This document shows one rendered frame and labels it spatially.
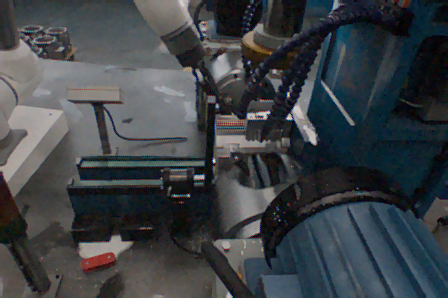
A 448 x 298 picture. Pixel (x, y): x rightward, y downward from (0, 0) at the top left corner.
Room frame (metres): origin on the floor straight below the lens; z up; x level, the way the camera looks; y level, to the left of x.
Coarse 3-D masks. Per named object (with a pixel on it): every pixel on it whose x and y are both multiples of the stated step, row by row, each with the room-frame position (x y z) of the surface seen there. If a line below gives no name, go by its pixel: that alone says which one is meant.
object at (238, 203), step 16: (240, 160) 0.55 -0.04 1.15; (256, 160) 0.54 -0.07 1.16; (272, 160) 0.53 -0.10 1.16; (288, 160) 0.54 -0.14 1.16; (224, 176) 0.53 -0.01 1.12; (240, 176) 0.50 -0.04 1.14; (256, 176) 0.49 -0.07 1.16; (272, 176) 0.48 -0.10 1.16; (288, 176) 0.49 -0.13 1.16; (304, 176) 0.51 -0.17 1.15; (224, 192) 0.48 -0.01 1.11; (240, 192) 0.46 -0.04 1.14; (256, 192) 0.44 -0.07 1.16; (272, 192) 0.44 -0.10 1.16; (224, 208) 0.44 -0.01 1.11; (240, 208) 0.42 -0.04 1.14; (256, 208) 0.41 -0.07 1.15; (224, 224) 0.41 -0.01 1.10; (240, 224) 0.39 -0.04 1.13; (256, 224) 0.38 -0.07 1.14
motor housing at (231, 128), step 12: (216, 120) 0.76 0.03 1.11; (228, 120) 0.76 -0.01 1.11; (240, 120) 0.77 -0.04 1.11; (216, 132) 0.73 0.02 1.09; (228, 132) 0.73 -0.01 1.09; (240, 132) 0.73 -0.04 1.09; (228, 144) 0.71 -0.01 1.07; (240, 144) 0.71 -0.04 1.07; (252, 144) 0.72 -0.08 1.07; (264, 144) 0.72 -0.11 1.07; (216, 156) 0.69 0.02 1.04; (228, 156) 0.68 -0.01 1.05; (216, 168) 0.68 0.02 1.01
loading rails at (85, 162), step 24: (96, 168) 0.74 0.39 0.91; (120, 168) 0.75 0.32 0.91; (144, 168) 0.76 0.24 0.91; (72, 192) 0.64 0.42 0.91; (96, 192) 0.65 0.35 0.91; (120, 192) 0.66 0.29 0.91; (144, 192) 0.66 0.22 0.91; (192, 192) 0.68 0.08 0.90; (120, 216) 0.65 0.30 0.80; (192, 216) 0.66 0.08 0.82
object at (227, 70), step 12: (216, 60) 1.12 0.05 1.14; (228, 60) 1.07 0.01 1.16; (240, 60) 1.06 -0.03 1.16; (216, 72) 1.03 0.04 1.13; (228, 72) 0.98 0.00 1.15; (240, 72) 0.98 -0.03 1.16; (216, 84) 0.97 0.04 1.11; (228, 84) 0.97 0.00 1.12; (240, 84) 0.98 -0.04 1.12; (264, 84) 0.99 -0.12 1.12; (204, 96) 1.00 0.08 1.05; (228, 96) 0.96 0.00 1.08; (240, 96) 0.98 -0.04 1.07; (264, 96) 0.99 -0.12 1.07
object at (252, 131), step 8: (256, 104) 0.82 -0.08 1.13; (264, 104) 0.82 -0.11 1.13; (248, 112) 0.80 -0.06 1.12; (256, 112) 0.81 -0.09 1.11; (264, 112) 0.81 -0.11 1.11; (248, 120) 0.72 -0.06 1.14; (256, 120) 0.72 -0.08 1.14; (264, 120) 0.73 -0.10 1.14; (288, 120) 0.74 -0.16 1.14; (248, 128) 0.72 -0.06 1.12; (256, 128) 0.72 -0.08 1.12; (280, 128) 0.73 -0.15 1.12; (288, 128) 0.74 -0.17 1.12; (248, 136) 0.72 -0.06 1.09; (256, 136) 0.73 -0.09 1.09; (272, 136) 0.73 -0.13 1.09; (280, 136) 0.73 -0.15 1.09; (288, 136) 0.74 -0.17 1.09
